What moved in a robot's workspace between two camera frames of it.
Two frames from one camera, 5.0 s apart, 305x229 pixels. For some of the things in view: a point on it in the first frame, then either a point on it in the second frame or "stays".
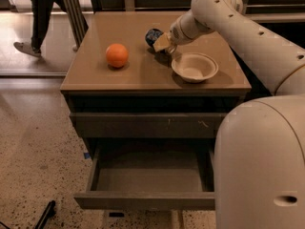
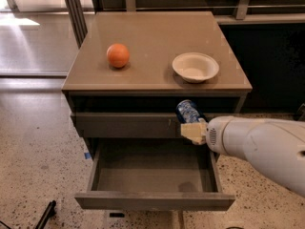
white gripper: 178,32 → 216,135
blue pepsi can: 152,35 → 187,112
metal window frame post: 76,19 stays
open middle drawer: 171,174 stays
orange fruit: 116,54 stays
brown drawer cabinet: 152,118 stays
